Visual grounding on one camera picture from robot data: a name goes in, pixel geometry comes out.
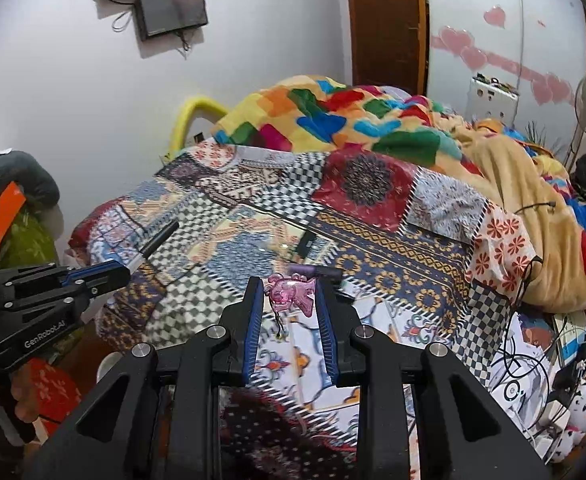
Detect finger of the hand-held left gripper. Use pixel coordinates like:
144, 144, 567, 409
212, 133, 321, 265
60, 259, 136, 284
74, 274, 132, 307

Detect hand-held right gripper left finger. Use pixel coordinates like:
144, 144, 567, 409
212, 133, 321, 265
23, 276, 266, 480

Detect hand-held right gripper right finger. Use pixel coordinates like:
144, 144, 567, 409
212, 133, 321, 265
314, 275, 554, 480

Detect pink translucent toy keychain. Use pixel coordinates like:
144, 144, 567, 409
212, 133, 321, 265
267, 272, 318, 341

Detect black and white pen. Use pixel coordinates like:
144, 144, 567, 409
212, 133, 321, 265
128, 220, 180, 277

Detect white plastic waste bin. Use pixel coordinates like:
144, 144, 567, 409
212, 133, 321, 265
96, 352, 126, 387

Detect person's left hand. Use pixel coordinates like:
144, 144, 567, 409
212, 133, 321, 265
0, 355, 42, 428

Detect green patterned bag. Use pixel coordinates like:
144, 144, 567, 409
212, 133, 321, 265
0, 210, 58, 271

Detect small purple black tube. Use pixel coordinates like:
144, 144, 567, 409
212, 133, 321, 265
292, 266, 342, 282

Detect orange box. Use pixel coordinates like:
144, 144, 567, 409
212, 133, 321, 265
0, 182, 27, 261

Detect small black rectangular item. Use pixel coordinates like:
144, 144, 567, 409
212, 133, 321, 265
295, 230, 318, 257

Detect patchwork printed bedsheet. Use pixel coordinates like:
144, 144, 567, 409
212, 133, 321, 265
68, 140, 540, 480

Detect dark grey cloth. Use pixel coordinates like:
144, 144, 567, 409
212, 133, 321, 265
0, 150, 62, 207

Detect yellow foam tube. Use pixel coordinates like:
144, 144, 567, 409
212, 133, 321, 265
168, 97, 232, 159

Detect colourful heart-patterned blanket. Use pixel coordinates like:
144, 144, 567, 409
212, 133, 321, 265
212, 76, 586, 314

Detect white power strip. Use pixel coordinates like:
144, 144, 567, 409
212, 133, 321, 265
542, 399, 572, 427

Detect white cat plush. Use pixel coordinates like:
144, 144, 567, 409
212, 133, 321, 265
548, 425, 586, 464

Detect white box appliance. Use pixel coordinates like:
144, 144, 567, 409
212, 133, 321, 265
465, 74, 522, 126

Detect dark dried twigs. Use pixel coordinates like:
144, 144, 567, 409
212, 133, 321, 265
523, 120, 570, 157

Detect brown wooden door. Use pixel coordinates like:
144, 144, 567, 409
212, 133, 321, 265
344, 0, 428, 99

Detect white heart-decorated sliding wardrobe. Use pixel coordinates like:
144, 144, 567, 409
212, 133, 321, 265
423, 0, 586, 131

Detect tangle of charger cables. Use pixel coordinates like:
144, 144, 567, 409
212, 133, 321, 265
493, 310, 586, 411

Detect black cable on blanket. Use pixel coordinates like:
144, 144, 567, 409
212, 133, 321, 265
513, 202, 556, 307

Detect small black wall monitor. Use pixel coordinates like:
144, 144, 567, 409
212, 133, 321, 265
137, 0, 209, 42

